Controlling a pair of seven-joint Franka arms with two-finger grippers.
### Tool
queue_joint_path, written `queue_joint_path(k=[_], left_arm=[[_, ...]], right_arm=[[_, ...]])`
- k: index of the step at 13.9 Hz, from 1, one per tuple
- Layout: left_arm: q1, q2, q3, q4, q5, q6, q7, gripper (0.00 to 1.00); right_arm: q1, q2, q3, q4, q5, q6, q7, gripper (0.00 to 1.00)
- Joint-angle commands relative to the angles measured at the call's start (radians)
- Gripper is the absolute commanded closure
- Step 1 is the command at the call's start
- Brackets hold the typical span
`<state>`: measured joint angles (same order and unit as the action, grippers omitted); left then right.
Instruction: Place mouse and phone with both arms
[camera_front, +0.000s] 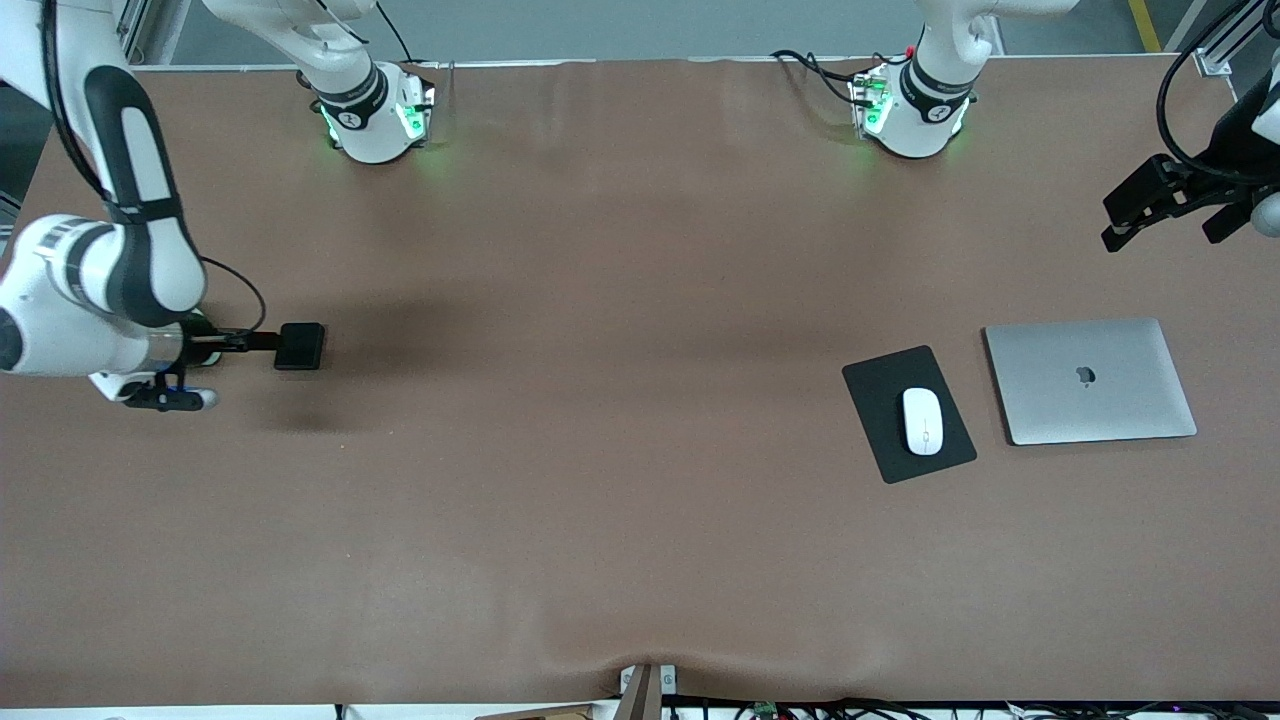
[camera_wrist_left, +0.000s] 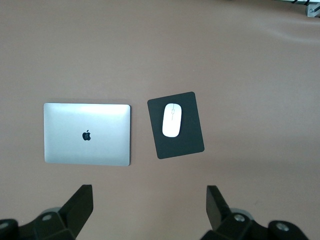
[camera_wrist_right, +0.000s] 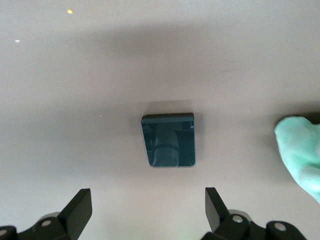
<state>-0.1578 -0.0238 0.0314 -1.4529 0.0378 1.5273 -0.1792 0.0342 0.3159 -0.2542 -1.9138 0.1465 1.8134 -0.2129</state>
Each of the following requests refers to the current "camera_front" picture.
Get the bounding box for black cable at right arm base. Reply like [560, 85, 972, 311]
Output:
[374, 0, 422, 67]

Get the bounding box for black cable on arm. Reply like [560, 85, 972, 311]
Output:
[40, 0, 268, 337]
[1156, 0, 1280, 187]

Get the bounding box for black mouse pad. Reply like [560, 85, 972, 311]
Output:
[842, 344, 979, 485]

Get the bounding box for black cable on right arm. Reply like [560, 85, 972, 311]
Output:
[40, 0, 268, 337]

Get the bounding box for white computer mouse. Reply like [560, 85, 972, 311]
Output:
[902, 387, 944, 457]

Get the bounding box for silver closed laptop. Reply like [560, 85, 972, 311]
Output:
[982, 317, 1199, 447]

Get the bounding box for black smartphone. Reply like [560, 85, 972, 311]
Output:
[274, 322, 327, 372]

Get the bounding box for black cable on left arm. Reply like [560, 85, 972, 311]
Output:
[1156, 0, 1280, 187]

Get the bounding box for aluminium frame profile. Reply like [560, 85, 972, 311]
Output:
[115, 0, 193, 67]
[1195, 0, 1280, 77]

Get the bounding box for brown table cover mat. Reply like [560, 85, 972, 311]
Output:
[0, 55, 1280, 707]

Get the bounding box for black cables at left arm base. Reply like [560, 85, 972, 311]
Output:
[770, 48, 883, 107]

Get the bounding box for brown post with white bracket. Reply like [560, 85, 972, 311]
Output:
[618, 662, 679, 720]

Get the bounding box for connector box of right arm base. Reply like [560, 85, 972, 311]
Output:
[398, 70, 437, 149]

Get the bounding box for connector box of left arm base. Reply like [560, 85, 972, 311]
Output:
[848, 65, 893, 139]

